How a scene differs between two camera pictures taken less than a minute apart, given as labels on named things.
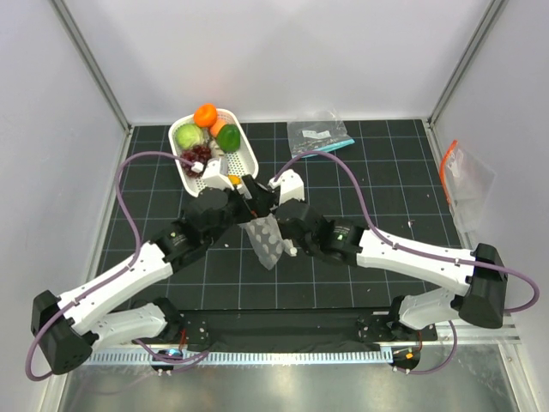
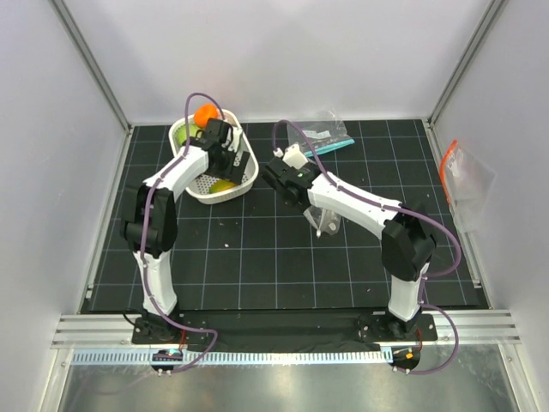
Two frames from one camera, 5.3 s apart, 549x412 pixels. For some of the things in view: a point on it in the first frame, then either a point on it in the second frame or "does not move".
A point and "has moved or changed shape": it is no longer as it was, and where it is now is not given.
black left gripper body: [237, 211] -> [226, 167]
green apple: [189, 136] does not move
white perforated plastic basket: [241, 161] does not move
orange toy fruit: [205, 115] does not move
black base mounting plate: [285, 327] does not move
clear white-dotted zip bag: [268, 240] has moved or changed shape
